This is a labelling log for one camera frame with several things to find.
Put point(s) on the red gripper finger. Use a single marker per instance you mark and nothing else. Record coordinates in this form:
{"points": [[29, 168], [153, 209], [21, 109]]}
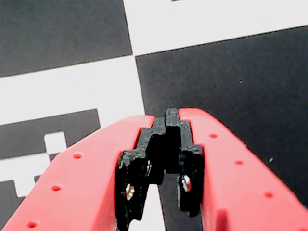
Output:
{"points": [[84, 180], [240, 180]]}

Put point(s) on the checkerboard marker mat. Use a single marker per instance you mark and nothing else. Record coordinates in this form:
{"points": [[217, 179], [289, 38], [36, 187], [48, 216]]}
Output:
{"points": [[216, 72]]}

